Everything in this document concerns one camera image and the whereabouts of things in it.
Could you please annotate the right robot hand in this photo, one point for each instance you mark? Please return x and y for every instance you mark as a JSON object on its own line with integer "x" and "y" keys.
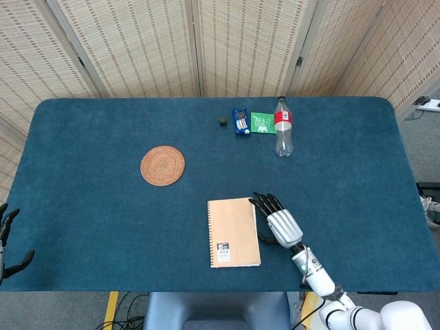
{"x": 280, "y": 223}

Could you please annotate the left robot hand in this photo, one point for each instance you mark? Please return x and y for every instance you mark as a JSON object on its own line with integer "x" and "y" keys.
{"x": 7, "y": 237}

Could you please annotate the kraft spiral notebook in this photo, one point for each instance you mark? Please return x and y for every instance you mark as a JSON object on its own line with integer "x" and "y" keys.
{"x": 233, "y": 233}

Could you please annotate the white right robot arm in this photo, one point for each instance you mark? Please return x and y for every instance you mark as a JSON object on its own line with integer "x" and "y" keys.
{"x": 343, "y": 295}

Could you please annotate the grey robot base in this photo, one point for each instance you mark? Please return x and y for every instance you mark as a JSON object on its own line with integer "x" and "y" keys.
{"x": 216, "y": 311}

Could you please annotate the blue tablecloth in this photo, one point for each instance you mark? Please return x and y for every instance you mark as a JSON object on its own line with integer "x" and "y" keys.
{"x": 213, "y": 192}

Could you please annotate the clear plastic bottle red label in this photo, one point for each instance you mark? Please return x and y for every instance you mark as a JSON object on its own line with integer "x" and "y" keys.
{"x": 283, "y": 129}

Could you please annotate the green flat packet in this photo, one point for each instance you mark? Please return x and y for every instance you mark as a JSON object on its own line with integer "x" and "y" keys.
{"x": 262, "y": 122}

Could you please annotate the blue cookie snack pack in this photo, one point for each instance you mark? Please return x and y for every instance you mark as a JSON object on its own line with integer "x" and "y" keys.
{"x": 241, "y": 121}

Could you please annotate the small black cap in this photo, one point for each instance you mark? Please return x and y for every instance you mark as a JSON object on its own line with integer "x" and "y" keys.
{"x": 223, "y": 121}

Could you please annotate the round woven rattan coaster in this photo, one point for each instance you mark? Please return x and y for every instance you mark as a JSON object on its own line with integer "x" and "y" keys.
{"x": 162, "y": 166}

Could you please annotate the black equipment beside table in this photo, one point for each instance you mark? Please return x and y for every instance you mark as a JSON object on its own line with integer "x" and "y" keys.
{"x": 429, "y": 203}

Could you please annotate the woven folding screen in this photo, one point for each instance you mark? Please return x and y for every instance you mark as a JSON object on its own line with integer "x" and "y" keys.
{"x": 206, "y": 48}

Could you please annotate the white power strip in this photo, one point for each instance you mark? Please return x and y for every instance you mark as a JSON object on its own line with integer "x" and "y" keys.
{"x": 428, "y": 104}

